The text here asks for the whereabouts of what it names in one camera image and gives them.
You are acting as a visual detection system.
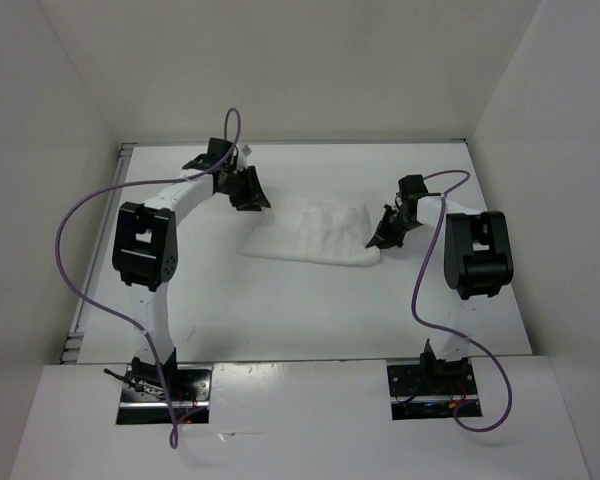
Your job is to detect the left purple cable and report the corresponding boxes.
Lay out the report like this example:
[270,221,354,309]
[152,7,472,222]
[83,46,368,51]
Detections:
[54,107,244,450]

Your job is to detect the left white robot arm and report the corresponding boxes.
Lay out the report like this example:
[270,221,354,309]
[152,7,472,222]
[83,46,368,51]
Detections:
[112,138,271,400]

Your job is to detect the white fabric skirt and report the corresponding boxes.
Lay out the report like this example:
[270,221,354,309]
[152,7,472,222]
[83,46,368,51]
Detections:
[239,197,381,268]

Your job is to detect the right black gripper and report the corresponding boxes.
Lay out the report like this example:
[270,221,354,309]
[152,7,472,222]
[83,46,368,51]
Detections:
[367,205,421,250]

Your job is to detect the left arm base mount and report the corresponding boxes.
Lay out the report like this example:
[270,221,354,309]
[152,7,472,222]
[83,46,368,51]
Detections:
[103,362,214,426]

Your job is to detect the purple cable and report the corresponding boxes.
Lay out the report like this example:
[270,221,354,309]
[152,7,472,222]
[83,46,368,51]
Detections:
[411,169,514,432]
[54,107,244,450]

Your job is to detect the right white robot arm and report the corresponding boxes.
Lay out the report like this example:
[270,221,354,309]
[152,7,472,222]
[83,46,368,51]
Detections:
[366,169,514,361]

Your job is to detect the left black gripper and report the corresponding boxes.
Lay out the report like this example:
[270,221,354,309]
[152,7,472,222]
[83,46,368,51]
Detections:
[219,166,271,213]

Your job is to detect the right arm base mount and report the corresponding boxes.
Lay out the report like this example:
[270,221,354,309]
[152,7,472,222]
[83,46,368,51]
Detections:
[386,341,482,421]

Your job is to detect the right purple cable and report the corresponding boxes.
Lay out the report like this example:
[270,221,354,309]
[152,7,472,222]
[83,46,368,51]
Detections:
[411,169,514,432]

